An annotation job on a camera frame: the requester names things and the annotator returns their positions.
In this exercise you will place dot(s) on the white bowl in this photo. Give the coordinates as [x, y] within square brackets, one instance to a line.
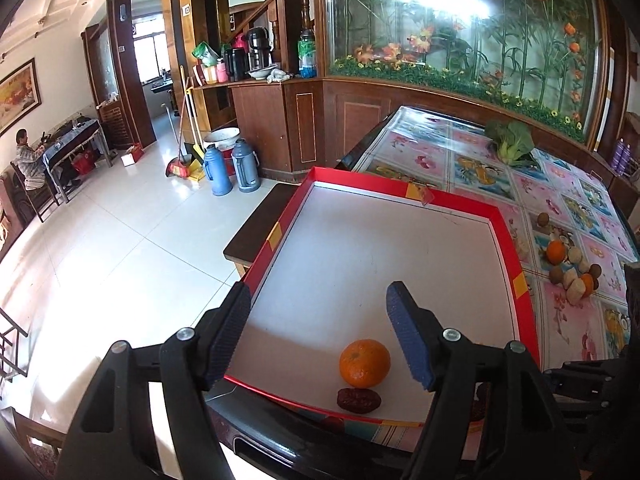
[262, 73]

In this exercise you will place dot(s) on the wooden partition cabinet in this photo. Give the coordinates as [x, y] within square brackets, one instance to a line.
[350, 125]

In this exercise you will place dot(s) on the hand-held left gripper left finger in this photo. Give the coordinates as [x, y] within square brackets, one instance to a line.
[227, 332]

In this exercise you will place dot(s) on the dark brown wooden stool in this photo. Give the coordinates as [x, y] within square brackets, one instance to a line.
[260, 220]

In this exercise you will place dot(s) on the black vacuum flask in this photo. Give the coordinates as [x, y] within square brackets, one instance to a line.
[257, 47]

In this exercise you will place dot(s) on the table with blue cloth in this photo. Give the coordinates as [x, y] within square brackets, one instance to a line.
[75, 135]

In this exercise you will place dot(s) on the brown round nut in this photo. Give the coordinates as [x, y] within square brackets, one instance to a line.
[595, 271]
[556, 275]
[542, 220]

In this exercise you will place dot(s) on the plastic bottle with green label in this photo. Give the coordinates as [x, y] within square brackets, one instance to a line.
[307, 55]

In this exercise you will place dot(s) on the green bok choy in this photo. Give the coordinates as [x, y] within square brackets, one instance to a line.
[515, 142]

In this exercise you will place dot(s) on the grey-blue thermos flask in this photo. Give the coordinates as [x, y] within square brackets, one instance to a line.
[245, 165]

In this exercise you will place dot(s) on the red dustpan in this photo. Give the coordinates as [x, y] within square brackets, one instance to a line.
[179, 167]

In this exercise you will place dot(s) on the white tray with red rim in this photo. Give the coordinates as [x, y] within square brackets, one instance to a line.
[375, 240]

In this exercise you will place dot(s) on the black stair railing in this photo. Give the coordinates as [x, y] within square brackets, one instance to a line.
[10, 345]

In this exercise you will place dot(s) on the printed plastic tablecloth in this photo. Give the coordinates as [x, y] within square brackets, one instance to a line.
[475, 170]

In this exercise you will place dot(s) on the glass panel with artificial flowers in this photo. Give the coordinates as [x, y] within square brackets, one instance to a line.
[450, 35]

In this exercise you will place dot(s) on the white cloth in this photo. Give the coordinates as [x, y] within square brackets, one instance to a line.
[277, 76]

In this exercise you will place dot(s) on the yellow broom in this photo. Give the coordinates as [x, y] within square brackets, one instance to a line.
[196, 152]

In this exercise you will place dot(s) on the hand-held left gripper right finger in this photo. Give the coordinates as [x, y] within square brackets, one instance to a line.
[407, 340]

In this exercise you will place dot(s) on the white enamel basin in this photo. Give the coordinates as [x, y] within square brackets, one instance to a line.
[222, 135]

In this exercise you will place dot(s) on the pink cup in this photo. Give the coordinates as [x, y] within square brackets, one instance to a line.
[222, 72]

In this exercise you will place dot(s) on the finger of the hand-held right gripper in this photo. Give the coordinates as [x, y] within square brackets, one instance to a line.
[633, 285]
[595, 382]

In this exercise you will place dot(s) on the dark red date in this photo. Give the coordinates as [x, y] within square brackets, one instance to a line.
[357, 400]

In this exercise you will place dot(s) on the framed painting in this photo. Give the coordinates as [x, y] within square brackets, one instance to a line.
[17, 92]

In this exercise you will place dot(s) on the large orange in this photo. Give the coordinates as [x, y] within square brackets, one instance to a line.
[365, 364]

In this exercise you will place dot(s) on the red bag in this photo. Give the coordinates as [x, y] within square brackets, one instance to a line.
[82, 162]

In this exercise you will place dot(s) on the purple bottle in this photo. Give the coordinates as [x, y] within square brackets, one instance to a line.
[619, 156]
[629, 158]

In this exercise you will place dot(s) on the blue thermos flask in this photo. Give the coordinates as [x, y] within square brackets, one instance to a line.
[217, 170]

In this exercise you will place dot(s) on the wooden chair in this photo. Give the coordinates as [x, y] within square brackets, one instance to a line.
[30, 197]

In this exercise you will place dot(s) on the black kettle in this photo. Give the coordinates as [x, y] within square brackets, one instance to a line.
[235, 62]

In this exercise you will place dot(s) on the green bag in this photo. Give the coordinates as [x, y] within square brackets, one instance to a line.
[205, 52]

